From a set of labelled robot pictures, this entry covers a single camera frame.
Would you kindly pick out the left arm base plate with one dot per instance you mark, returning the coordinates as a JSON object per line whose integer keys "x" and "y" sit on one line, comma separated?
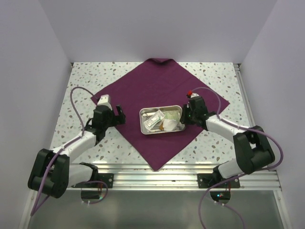
{"x": 100, "y": 179}

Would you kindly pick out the steel instrument tray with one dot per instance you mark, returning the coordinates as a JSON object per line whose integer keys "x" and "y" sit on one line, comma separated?
{"x": 145, "y": 113}

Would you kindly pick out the aluminium rail frame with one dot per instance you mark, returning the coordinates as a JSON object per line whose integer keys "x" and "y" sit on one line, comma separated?
{"x": 115, "y": 155}

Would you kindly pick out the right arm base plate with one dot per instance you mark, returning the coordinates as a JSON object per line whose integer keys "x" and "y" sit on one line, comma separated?
{"x": 206, "y": 180}

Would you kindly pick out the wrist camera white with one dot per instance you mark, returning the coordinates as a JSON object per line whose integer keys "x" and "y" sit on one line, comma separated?
{"x": 105, "y": 100}
{"x": 191, "y": 94}

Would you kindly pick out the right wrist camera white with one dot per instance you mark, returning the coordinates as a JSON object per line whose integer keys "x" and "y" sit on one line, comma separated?
{"x": 191, "y": 94}

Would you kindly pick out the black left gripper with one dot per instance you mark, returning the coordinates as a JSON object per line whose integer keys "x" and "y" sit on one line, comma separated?
{"x": 120, "y": 118}

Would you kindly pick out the white gauze pad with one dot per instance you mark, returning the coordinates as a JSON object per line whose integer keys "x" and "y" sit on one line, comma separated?
{"x": 169, "y": 125}

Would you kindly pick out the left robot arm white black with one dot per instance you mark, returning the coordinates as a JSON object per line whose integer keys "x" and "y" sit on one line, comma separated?
{"x": 53, "y": 171}

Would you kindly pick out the suture packet white green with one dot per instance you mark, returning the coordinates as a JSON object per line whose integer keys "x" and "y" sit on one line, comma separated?
{"x": 154, "y": 119}

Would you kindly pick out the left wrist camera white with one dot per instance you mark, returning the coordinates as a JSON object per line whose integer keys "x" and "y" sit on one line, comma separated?
{"x": 105, "y": 100}

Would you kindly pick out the purple cloth mat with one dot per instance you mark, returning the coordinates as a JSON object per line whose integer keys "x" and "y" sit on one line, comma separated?
{"x": 157, "y": 83}

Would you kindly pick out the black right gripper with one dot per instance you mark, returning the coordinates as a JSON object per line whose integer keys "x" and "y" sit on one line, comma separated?
{"x": 183, "y": 119}

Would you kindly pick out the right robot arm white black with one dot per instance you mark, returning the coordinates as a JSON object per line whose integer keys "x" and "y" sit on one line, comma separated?
{"x": 252, "y": 149}

